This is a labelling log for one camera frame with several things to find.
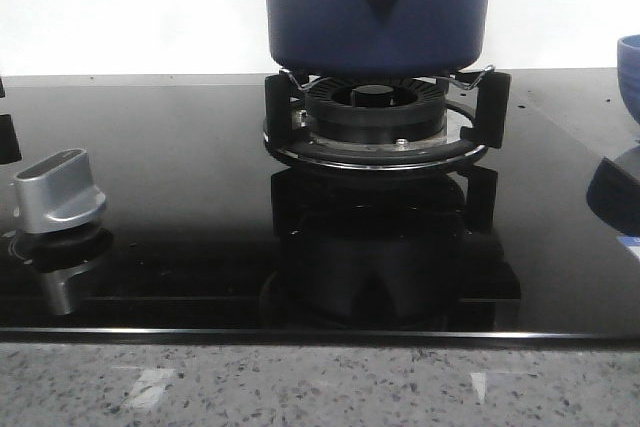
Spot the black left burner grate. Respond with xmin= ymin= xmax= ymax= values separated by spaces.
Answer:
xmin=0 ymin=74 xmax=23 ymax=166

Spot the light blue ceramic bowl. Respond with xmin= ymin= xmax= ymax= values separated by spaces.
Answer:
xmin=617 ymin=34 xmax=640 ymax=123

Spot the black gas burner head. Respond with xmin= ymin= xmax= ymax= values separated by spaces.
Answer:
xmin=305 ymin=78 xmax=446 ymax=144

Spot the blue sticker on stove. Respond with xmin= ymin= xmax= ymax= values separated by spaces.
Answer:
xmin=618 ymin=236 xmax=640 ymax=261

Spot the black glass gas stove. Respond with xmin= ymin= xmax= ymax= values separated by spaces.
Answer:
xmin=1 ymin=69 xmax=639 ymax=348

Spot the black pot support grate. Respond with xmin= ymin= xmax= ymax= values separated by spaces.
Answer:
xmin=263 ymin=66 xmax=511 ymax=172

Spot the dark blue cooking pot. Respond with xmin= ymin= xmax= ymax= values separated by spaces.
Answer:
xmin=266 ymin=0 xmax=488 ymax=78

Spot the silver stove control knob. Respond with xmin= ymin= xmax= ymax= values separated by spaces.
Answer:
xmin=13 ymin=148 xmax=106 ymax=234

